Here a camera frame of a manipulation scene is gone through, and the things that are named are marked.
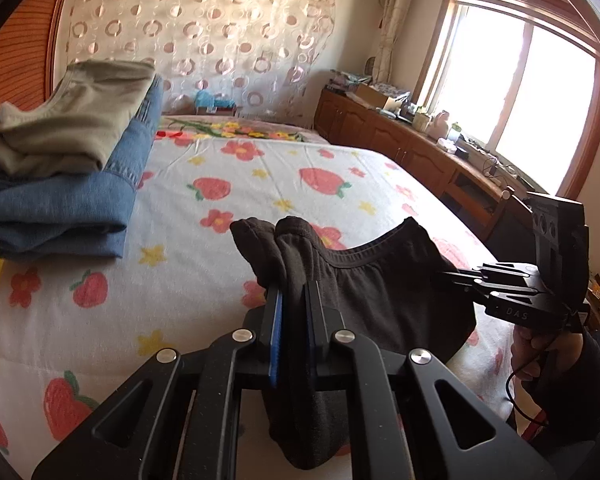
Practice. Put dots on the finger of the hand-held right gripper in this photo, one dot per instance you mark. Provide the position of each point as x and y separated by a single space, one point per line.
475 294
460 276

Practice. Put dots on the circle patterned lace curtain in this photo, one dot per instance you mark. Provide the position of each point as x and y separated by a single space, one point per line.
180 25

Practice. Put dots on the blue plush toy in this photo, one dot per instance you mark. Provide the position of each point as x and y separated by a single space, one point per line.
205 100

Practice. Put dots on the person's right hand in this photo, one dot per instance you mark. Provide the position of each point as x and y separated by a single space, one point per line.
530 355

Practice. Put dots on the wooden slatted wardrobe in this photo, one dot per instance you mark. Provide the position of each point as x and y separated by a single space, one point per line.
25 45

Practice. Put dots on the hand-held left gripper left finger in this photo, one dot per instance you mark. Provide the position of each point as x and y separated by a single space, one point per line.
277 340

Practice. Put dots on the beige window curtain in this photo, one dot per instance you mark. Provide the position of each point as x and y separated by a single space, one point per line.
397 20

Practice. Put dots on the window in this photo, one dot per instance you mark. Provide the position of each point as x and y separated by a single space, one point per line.
530 85

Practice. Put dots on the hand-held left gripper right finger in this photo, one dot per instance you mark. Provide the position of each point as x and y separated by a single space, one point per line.
312 330

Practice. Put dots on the white jar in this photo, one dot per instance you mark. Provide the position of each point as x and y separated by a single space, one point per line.
422 121

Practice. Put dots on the black pants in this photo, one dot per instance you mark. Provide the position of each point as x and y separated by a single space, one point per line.
370 290

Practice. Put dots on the folded olive pants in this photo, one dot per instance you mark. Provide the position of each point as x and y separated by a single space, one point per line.
70 115

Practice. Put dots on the person's right forearm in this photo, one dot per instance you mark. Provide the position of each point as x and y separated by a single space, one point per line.
580 400

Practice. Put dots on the open cardboard box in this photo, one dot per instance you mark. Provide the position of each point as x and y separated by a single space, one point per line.
370 94

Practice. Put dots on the floral pillow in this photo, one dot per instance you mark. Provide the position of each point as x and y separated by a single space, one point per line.
260 130

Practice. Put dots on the wooden sideboard cabinet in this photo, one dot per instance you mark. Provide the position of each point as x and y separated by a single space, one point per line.
380 135

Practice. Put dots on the folded blue jeans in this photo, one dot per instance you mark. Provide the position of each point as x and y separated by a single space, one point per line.
55 210

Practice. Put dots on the white flowered blanket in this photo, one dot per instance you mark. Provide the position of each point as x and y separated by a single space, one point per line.
230 170

